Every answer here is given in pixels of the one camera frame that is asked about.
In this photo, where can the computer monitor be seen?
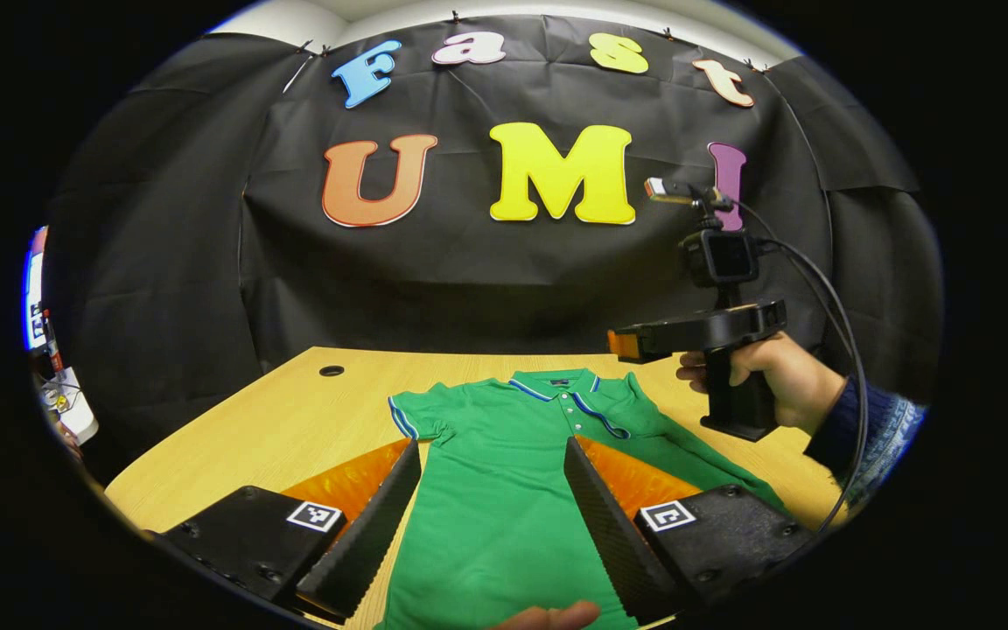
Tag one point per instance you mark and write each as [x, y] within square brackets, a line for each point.
[34, 289]

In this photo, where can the black backdrop cloth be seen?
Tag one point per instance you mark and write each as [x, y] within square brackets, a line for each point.
[486, 280]

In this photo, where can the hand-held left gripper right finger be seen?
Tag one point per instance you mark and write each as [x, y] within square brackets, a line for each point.
[609, 534]

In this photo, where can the green T-shirt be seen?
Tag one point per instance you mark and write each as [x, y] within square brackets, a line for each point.
[495, 490]

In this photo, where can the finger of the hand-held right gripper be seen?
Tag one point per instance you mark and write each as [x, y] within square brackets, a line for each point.
[644, 341]

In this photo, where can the red bottle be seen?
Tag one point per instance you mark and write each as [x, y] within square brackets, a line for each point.
[50, 341]

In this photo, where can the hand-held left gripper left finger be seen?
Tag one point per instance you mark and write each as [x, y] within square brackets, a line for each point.
[373, 534]

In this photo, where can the white box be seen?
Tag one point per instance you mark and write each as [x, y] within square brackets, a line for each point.
[75, 416]

